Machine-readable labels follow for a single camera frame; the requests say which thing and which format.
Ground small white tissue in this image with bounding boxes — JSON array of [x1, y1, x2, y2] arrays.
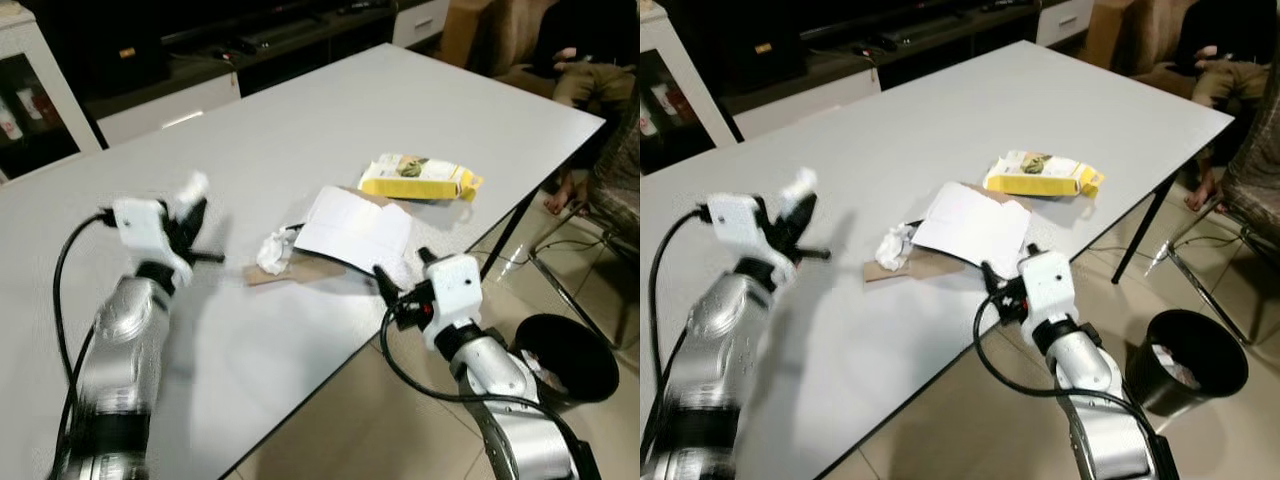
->
[[174, 171, 212, 207], [779, 167, 820, 206]]

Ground white paper sheet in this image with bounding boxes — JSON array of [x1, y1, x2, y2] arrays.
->
[[293, 186, 415, 274], [911, 181, 1034, 267]]

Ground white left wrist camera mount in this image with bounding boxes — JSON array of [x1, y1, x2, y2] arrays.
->
[[112, 197, 196, 291], [705, 193, 779, 291]]

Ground yellow snack package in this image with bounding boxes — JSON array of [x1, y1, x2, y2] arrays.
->
[[983, 149, 1107, 199], [358, 152, 486, 204]]

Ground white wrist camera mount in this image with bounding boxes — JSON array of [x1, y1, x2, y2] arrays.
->
[[1017, 248, 1081, 347], [112, 197, 196, 291], [705, 193, 779, 291], [420, 253, 487, 352]]

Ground seated person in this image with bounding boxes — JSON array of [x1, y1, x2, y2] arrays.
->
[[1172, 38, 1280, 213], [540, 40, 641, 217]]

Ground low white media cabinet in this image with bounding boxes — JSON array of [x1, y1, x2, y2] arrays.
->
[[88, 0, 453, 149], [718, 0, 1097, 143]]

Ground patterned chair with metal legs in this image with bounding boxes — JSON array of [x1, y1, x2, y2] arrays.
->
[[528, 95, 641, 351], [1163, 85, 1280, 347]]

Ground white trash inside bin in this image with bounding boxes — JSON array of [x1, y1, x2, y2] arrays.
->
[[1149, 342, 1203, 390], [520, 347, 569, 393]]

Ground large crumpled white tissue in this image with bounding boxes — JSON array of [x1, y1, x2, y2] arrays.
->
[[876, 222, 917, 272], [256, 231, 294, 277]]

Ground white glass door cabinet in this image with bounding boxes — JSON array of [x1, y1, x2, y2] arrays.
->
[[0, 8, 103, 185], [640, 8, 743, 177]]

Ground black rubbish bin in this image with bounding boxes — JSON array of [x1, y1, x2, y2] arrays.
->
[[509, 313, 622, 413], [1124, 308, 1250, 419]]

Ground brown cardboard piece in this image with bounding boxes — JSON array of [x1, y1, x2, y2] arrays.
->
[[862, 180, 1021, 285], [243, 184, 401, 289]]

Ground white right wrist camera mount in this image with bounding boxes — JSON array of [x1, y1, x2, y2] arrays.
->
[[1017, 248, 1081, 347], [420, 253, 487, 352]]

